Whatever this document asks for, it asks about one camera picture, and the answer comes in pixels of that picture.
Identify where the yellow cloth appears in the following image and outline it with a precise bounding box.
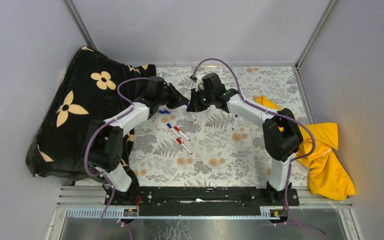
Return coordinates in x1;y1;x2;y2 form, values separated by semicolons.
255;95;357;202

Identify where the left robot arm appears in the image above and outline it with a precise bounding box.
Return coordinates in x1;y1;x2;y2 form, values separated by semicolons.
83;76;189;206

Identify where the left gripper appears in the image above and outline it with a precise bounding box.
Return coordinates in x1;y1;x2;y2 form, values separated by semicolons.
156;83;189;111

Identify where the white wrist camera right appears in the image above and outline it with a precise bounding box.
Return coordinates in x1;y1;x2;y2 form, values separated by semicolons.
189;75;205;92

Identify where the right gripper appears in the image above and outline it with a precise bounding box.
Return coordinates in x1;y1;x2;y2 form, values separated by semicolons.
187;87;215;114

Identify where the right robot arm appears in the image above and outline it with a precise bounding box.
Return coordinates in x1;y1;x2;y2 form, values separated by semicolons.
186;73;304;206

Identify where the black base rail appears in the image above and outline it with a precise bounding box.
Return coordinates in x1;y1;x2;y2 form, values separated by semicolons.
103;186;300;217

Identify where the red capped marker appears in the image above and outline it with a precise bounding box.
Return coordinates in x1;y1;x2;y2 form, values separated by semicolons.
176;138;193;155
173;126;191;141

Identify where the black floral blanket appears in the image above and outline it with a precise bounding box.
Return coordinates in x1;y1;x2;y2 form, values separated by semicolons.
25;45;157;181

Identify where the blue capped marker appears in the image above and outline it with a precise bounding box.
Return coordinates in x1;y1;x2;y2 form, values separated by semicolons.
166;123;182;139
231;114;238;130

